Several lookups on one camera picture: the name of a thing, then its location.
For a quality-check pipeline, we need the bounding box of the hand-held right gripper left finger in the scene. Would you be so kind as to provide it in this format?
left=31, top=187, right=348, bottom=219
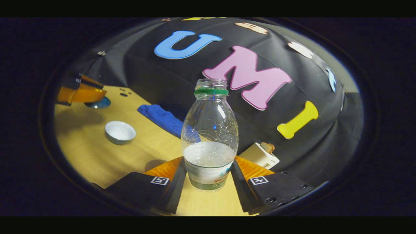
left=91, top=156, right=188, bottom=215

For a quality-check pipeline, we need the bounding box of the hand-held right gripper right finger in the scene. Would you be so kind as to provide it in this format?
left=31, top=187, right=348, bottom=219
left=230, top=156, right=315, bottom=215

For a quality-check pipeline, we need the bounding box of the teal teacup lid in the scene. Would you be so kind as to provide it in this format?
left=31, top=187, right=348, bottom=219
left=84, top=97, right=111, bottom=109

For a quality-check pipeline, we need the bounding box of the white teacup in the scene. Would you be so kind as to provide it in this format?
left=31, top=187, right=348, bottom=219
left=105, top=121, right=137, bottom=145

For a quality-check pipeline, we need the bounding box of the clear plastic water bottle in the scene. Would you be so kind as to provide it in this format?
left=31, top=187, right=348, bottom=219
left=181, top=78, right=240, bottom=191

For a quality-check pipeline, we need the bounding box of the white toaster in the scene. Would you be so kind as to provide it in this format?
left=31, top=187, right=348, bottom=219
left=238, top=143, right=280, bottom=170

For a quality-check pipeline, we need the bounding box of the black backdrop cloth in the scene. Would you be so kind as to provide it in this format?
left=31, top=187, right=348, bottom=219
left=70, top=18, right=364, bottom=189

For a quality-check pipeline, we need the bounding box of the blue towel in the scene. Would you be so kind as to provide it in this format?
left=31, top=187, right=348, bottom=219
left=137, top=104, right=195, bottom=139

